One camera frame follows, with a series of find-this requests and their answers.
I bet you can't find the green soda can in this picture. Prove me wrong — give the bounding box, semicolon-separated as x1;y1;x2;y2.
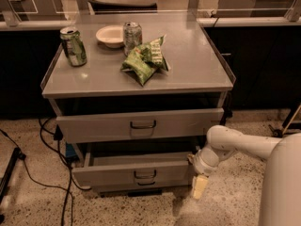
60;26;87;67

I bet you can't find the black stand leg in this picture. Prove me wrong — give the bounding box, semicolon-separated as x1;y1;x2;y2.
0;148;25;202

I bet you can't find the white bowl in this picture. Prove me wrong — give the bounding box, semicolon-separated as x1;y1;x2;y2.
96;25;124;49

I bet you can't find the wheeled cart base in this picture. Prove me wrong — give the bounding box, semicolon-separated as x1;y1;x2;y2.
269;103;301;137

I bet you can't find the green chip bag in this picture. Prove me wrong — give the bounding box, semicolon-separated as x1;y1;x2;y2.
120;36;169;86

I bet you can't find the black floor cable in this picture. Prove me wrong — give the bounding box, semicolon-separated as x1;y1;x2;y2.
0;116;92;226

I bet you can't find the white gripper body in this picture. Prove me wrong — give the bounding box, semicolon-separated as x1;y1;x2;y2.
192;145;234;176

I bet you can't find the grey drawer cabinet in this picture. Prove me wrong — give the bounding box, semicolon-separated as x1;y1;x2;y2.
40;12;237;198

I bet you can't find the clear acrylic barrier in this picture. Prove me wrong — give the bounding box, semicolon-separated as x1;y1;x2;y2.
0;0;301;30

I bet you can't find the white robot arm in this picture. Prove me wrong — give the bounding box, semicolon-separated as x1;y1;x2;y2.
188;125;301;226

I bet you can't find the silver soda can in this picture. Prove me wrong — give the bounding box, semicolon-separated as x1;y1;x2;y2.
123;22;142;56

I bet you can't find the grey top drawer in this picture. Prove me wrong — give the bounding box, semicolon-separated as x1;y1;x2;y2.
56;108;224;143

